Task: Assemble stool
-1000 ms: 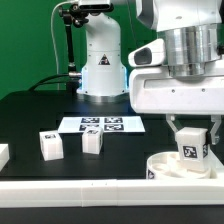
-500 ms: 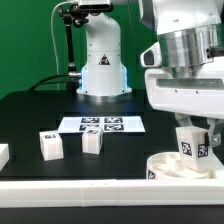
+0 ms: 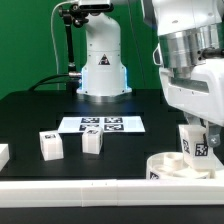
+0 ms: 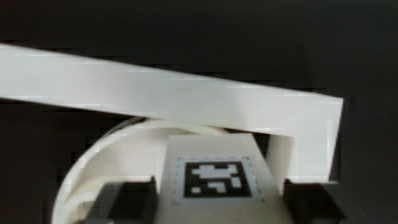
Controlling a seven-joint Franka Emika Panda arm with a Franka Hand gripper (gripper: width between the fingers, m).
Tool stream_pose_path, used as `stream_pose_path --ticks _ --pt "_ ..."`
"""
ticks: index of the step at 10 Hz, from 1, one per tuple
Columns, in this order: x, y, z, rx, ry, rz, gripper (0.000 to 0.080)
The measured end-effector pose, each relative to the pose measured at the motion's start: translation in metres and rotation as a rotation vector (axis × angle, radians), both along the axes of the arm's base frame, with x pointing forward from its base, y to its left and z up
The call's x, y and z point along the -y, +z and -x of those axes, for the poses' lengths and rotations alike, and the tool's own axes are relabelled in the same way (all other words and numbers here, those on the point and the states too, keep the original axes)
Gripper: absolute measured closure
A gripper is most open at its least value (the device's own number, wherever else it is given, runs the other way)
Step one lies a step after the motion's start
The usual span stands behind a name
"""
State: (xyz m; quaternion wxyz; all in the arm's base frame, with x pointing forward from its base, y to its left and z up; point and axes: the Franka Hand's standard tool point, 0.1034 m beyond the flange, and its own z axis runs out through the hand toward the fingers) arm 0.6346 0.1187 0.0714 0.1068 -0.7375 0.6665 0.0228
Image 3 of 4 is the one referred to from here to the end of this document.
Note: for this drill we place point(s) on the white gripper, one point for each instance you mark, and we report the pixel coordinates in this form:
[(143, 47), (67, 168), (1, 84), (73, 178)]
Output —
[(208, 105)]

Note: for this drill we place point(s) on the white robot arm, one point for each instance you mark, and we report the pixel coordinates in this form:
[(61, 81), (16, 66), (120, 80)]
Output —
[(189, 54)]

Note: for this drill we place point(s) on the white sheet with tags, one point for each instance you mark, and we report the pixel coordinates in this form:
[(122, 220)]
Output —
[(108, 124)]

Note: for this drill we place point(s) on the white block at left edge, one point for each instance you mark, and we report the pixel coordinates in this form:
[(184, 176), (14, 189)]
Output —
[(4, 155)]

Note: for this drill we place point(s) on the white obstacle wall frame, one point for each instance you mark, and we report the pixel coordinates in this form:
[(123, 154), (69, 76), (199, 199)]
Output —
[(112, 192)]

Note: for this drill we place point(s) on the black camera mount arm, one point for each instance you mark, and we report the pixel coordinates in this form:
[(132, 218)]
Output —
[(72, 17)]

